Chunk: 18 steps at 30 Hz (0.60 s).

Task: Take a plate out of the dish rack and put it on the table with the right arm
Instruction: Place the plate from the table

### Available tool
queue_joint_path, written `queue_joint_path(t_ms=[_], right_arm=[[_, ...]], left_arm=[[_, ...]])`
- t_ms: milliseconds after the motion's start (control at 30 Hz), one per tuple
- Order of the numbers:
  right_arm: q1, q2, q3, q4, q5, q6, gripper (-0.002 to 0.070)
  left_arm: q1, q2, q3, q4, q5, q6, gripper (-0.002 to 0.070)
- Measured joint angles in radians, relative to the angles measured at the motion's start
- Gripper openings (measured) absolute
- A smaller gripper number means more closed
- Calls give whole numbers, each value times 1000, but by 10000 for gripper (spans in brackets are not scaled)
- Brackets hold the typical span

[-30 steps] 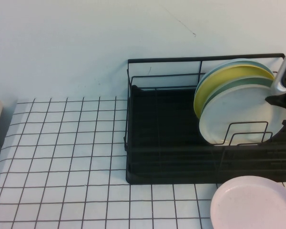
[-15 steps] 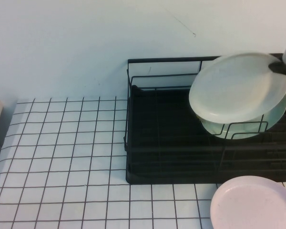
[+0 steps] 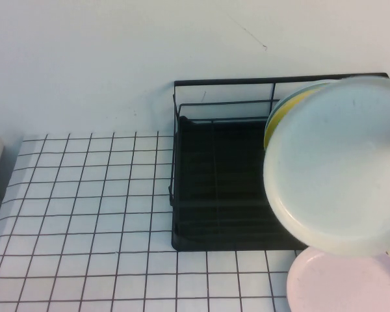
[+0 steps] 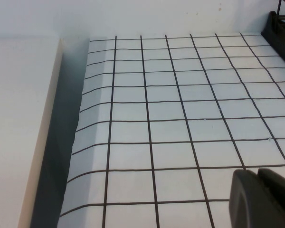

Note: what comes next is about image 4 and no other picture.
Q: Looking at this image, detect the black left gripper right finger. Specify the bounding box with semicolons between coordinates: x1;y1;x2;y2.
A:
257;167;285;213

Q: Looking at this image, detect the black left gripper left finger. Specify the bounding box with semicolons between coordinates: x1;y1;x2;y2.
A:
228;169;285;228

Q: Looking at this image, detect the white black-grid table cloth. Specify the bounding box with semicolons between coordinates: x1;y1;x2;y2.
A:
56;31;285;228

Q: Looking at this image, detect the black plastic drip tray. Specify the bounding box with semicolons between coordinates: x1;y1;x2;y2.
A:
260;10;285;72

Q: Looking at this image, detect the white board with cream edge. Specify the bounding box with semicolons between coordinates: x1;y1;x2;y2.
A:
0;35;64;228

